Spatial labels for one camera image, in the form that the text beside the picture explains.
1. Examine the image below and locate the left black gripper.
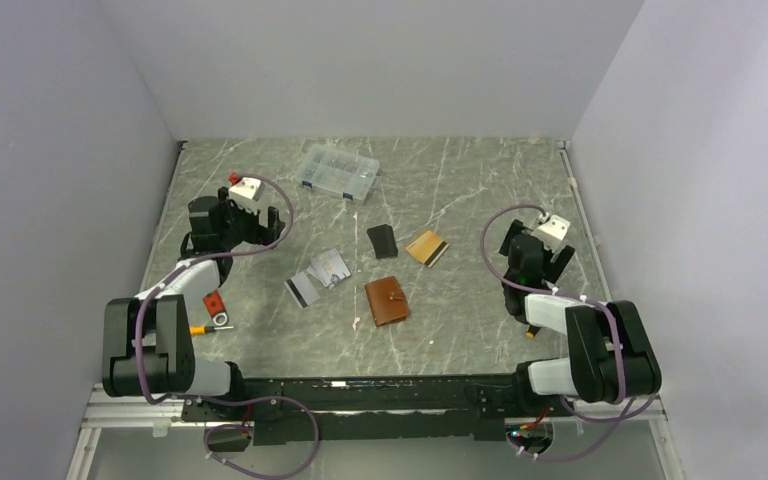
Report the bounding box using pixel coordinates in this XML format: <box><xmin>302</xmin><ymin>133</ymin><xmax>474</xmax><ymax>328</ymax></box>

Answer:
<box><xmin>218</xmin><ymin>187</ymin><xmax>284</xmax><ymax>248</ymax></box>

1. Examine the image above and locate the silver credit card stack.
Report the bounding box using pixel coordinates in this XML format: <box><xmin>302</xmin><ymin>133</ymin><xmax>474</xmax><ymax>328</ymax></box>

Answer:
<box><xmin>306</xmin><ymin>249</ymin><xmax>351</xmax><ymax>289</ymax></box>

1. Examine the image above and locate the brown leather card holder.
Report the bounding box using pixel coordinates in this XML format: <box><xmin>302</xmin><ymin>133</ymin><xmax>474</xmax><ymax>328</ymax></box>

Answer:
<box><xmin>364</xmin><ymin>276</ymin><xmax>410</xmax><ymax>327</ymax></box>

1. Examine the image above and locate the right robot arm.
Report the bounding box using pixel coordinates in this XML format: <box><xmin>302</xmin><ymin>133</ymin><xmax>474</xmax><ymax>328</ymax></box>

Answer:
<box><xmin>499</xmin><ymin>220</ymin><xmax>662</xmax><ymax>415</ymax></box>

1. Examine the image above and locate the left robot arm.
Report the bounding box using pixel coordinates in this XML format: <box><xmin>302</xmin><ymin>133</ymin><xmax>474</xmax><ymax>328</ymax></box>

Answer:
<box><xmin>102</xmin><ymin>196</ymin><xmax>285</xmax><ymax>420</ymax></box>

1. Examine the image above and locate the orange credit card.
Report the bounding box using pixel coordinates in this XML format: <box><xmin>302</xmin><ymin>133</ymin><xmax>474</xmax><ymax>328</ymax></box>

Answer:
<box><xmin>406</xmin><ymin>229</ymin><xmax>449</xmax><ymax>268</ymax></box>

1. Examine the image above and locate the black credit card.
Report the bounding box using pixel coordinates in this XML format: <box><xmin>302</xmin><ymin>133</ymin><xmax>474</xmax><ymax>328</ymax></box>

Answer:
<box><xmin>366</xmin><ymin>224</ymin><xmax>398</xmax><ymax>260</ymax></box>

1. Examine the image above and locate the black yellow small screwdriver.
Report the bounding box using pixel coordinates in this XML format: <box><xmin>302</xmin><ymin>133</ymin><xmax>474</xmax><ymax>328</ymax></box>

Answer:
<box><xmin>526</xmin><ymin>325</ymin><xmax>540</xmax><ymax>339</ymax></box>

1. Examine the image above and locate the red adjustable wrench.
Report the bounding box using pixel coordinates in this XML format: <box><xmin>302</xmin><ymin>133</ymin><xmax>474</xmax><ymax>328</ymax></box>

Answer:
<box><xmin>203</xmin><ymin>290</ymin><xmax>229</xmax><ymax>327</ymax></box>

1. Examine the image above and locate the clear plastic screw box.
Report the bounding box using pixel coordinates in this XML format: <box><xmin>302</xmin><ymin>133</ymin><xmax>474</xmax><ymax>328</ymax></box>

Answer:
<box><xmin>294</xmin><ymin>144</ymin><xmax>380</xmax><ymax>203</ymax></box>

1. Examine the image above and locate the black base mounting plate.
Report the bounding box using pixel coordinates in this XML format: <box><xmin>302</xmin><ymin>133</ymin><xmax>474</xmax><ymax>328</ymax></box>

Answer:
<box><xmin>182</xmin><ymin>374</ymin><xmax>568</xmax><ymax>446</ymax></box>

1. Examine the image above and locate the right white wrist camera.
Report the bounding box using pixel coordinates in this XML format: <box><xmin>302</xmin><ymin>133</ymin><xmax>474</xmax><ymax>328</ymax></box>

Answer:
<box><xmin>530</xmin><ymin>213</ymin><xmax>571</xmax><ymax>254</ymax></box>

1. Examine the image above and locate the yellow handled screwdriver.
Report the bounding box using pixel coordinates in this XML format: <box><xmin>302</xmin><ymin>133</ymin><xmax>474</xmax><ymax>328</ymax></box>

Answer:
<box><xmin>189</xmin><ymin>325</ymin><xmax>233</xmax><ymax>336</ymax></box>

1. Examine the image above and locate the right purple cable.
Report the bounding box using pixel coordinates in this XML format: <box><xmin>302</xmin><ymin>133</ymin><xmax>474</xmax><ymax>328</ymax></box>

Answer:
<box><xmin>479</xmin><ymin>203</ymin><xmax>658</xmax><ymax>464</ymax></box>

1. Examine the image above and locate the aluminium frame rail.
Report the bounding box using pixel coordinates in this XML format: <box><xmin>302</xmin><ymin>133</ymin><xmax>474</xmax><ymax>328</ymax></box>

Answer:
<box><xmin>66</xmin><ymin>384</ymin><xmax>184</xmax><ymax>480</ymax></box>

